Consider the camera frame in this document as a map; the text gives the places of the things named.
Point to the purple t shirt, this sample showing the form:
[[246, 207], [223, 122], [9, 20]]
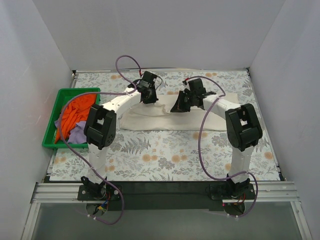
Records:
[[77, 135]]

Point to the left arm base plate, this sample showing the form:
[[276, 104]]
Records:
[[102, 194]]

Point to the cream white t shirt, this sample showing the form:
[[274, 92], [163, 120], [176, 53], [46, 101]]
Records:
[[157, 116]]

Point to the orange t shirt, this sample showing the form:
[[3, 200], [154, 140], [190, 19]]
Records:
[[76, 111]]

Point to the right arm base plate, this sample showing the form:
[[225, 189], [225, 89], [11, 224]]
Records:
[[219, 191]]

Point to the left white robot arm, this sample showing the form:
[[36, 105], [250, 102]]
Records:
[[101, 125]]

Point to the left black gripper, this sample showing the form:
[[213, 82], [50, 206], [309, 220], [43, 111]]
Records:
[[149, 93]]

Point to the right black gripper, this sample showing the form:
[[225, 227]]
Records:
[[186, 99]]

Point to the floral patterned table mat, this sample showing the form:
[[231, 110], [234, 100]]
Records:
[[169, 155]]

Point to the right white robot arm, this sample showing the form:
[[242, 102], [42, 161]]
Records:
[[243, 129]]

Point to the green plastic tray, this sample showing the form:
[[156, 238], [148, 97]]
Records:
[[63, 96]]

